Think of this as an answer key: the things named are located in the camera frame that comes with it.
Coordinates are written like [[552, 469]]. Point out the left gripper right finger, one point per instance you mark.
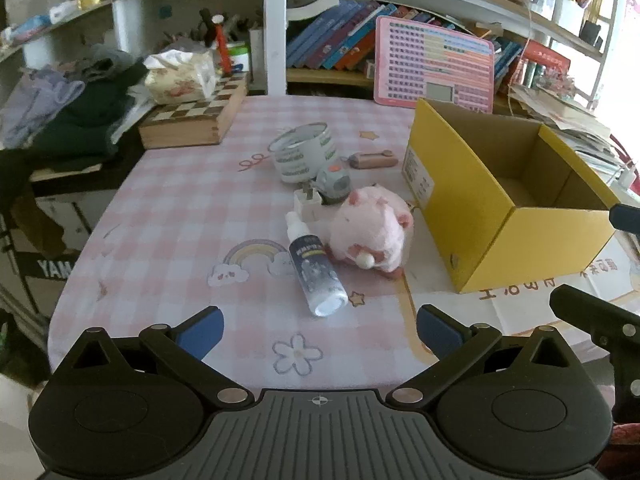
[[460, 351]]

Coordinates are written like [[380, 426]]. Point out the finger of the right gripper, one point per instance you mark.
[[610, 328], [625, 218]]

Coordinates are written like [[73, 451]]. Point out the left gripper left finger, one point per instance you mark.
[[179, 351]]

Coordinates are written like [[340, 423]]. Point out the clear spray bottle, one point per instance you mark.
[[324, 292]]

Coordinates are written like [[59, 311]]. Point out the pink plush pig toy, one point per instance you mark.
[[372, 229]]

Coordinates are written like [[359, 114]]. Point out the white wall charger plug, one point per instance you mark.
[[309, 205]]

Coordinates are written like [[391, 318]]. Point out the clear packing tape roll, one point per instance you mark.
[[301, 152]]

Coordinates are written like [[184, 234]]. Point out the stack of papers and books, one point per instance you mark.
[[591, 140]]

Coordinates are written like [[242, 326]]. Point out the yellow cardboard box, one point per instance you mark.
[[506, 200]]

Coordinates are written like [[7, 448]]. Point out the pink checkered tablecloth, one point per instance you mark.
[[197, 227]]

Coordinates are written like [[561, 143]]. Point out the red box on shelf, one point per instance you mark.
[[542, 55]]

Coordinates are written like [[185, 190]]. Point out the pink utility knife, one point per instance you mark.
[[378, 160]]

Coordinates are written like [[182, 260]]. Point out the wooden chess board box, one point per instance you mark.
[[195, 123]]

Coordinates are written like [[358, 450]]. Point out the pink learning tablet board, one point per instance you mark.
[[414, 61]]

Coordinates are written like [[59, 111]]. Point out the pile of clothes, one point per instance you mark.
[[72, 110]]

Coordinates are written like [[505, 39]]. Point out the floral tissue pack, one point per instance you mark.
[[177, 76]]

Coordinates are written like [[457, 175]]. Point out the row of blue books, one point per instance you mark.
[[343, 37]]

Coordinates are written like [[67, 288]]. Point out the white bookshelf frame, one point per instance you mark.
[[138, 25]]

